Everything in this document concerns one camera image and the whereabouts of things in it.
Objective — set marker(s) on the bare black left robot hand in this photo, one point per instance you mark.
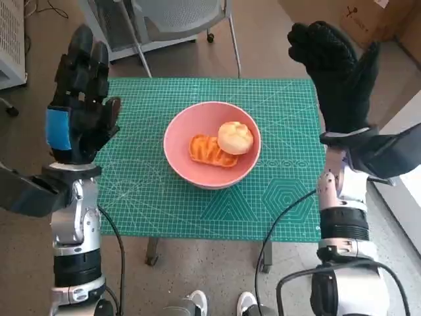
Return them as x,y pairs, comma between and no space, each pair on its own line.
85,121

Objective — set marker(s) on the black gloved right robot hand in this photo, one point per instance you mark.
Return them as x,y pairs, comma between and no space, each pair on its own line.
342,92

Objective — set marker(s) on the pink bowl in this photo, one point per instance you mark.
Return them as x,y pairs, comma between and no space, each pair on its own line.
194,118

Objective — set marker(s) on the round toy bread bun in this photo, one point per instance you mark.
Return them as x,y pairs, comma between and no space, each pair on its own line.
235,138

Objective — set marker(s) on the rectangular braided toy bread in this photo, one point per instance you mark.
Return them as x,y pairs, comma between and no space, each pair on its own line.
205,149

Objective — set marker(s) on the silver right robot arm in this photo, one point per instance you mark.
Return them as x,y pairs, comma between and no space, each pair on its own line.
345,227

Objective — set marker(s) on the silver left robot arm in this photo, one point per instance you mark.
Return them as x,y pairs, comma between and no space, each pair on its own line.
75,230

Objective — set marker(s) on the black office chair caster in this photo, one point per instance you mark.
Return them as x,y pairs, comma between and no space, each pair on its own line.
11,110

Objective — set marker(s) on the printed cardboard box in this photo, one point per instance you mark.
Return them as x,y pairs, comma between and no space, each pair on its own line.
371,19

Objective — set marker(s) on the plain cardboard box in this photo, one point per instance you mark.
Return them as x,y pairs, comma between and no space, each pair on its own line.
412,49

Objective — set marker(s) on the green cutting mat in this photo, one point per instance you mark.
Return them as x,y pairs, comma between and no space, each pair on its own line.
148,197

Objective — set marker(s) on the white perforated appliance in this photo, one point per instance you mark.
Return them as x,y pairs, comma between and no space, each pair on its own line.
10,33

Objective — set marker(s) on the grey mesh chair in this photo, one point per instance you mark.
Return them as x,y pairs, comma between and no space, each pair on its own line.
184,16

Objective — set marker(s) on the grey table leg with caster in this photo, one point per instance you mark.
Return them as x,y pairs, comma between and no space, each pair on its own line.
267,255
152,251

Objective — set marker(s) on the white shoe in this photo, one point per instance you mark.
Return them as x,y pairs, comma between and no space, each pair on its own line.
246,301
197,301

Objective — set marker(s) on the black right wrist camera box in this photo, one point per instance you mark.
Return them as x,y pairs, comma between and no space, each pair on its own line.
391,154

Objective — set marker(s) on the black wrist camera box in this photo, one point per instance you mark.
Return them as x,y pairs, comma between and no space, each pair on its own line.
391,154
26,191

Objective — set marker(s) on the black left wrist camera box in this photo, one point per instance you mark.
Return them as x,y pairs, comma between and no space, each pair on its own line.
26,191

